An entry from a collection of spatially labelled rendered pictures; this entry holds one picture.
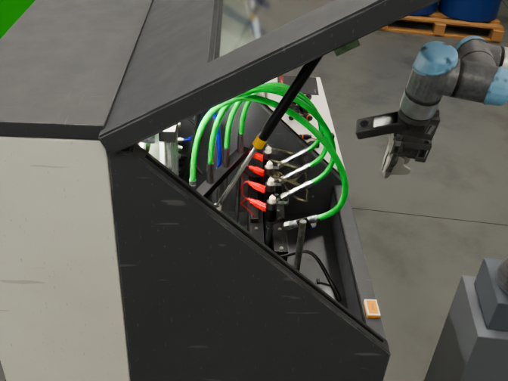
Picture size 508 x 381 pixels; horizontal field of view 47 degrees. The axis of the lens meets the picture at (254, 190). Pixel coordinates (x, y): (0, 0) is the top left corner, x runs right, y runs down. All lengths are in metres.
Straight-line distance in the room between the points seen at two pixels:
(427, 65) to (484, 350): 0.86
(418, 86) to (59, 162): 0.70
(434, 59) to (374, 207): 2.30
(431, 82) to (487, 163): 2.94
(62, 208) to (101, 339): 0.35
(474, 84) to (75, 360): 1.01
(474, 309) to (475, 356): 0.13
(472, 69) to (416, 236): 2.14
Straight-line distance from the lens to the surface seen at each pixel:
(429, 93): 1.22
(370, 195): 3.52
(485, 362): 1.79
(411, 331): 2.77
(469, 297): 1.80
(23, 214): 1.13
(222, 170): 1.59
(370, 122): 1.32
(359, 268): 1.55
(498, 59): 1.35
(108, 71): 1.17
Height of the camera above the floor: 1.97
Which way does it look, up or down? 35 degrees down
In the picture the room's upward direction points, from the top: 4 degrees clockwise
